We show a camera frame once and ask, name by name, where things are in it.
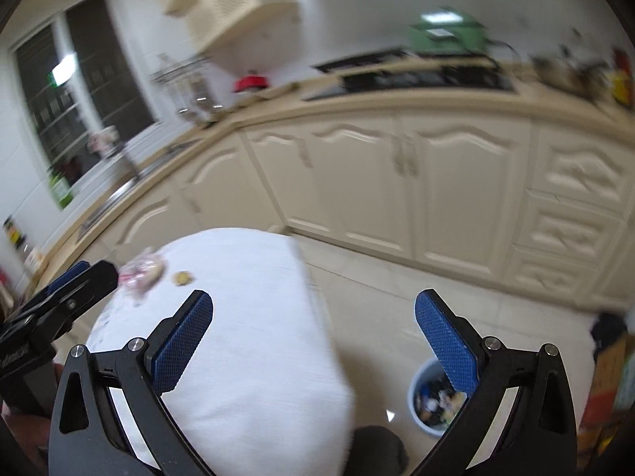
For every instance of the kitchen window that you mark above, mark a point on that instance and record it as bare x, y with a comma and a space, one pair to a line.
84, 94

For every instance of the black induction cooker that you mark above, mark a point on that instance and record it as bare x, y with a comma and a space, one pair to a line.
362, 61

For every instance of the black glass cooktop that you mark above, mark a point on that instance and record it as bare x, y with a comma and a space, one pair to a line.
411, 84

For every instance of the steel faucet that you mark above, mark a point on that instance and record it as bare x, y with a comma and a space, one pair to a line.
129, 158

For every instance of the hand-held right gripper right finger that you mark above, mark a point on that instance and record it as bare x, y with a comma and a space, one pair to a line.
446, 342

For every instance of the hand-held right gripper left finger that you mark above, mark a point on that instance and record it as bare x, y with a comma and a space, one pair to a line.
183, 342

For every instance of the green dish soap bottle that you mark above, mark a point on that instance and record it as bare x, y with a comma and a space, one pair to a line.
62, 191

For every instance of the small green lidded bottle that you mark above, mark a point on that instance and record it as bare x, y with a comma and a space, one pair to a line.
14, 230

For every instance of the green electric cooker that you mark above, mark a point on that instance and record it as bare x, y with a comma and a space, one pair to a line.
446, 34

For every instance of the steel sink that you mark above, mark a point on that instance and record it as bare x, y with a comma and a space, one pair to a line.
139, 183

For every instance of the red white plastic bag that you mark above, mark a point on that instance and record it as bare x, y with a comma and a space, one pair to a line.
141, 273

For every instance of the clear jar with label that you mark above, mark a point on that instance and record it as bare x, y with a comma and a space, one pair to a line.
33, 260

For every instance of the cardboard box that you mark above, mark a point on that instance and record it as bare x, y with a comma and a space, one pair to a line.
607, 386

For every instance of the red pot lid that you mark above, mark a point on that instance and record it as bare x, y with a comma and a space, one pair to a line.
250, 84

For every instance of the round table, white towel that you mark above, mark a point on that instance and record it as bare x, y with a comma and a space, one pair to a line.
248, 357

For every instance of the pale blue trash bin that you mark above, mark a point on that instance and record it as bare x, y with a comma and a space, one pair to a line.
421, 391

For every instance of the steel pot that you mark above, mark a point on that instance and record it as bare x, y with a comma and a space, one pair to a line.
568, 74

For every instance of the cream carved drawer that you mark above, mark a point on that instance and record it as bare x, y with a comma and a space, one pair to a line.
570, 230
578, 173
553, 272

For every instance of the metal wall utensil rack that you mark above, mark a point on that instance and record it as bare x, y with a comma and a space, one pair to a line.
178, 72

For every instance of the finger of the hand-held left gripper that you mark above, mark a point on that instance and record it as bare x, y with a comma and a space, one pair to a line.
67, 277
89, 287

